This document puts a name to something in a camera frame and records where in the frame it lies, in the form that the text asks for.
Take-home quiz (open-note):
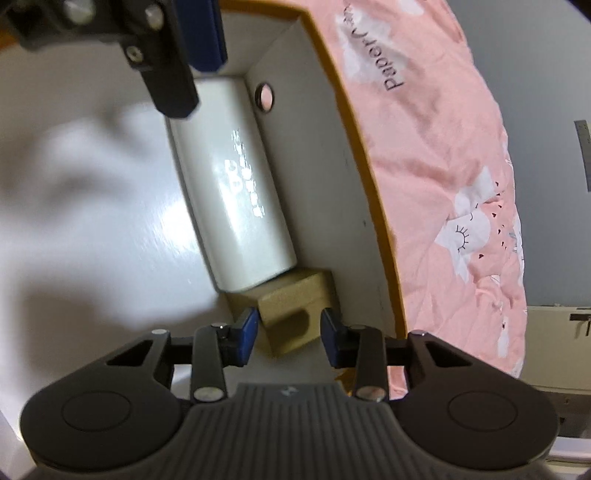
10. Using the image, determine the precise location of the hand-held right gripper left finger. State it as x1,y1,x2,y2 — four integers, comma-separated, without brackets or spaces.
106,307,259,402

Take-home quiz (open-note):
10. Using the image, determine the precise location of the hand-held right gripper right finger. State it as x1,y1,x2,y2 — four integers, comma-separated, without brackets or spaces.
320,308,472,401

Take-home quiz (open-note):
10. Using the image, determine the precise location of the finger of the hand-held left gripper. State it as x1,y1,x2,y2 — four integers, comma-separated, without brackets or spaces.
7,0,200,120
172,0,228,73

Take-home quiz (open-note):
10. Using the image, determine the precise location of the tan cardboard block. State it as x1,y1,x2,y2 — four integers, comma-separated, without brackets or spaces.
226,268,341,357

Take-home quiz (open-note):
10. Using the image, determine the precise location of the white rectangular box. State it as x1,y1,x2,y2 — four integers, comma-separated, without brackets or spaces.
165,76,298,294

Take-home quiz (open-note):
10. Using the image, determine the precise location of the pink printed blanket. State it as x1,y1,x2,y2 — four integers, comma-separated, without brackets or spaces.
302,0,529,398

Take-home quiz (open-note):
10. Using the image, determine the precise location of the beige cabinet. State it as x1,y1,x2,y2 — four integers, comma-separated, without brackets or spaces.
521,305,591,446

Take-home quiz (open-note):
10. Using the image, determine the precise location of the grey metal strip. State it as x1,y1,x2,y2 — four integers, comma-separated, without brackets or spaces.
574,119,591,193

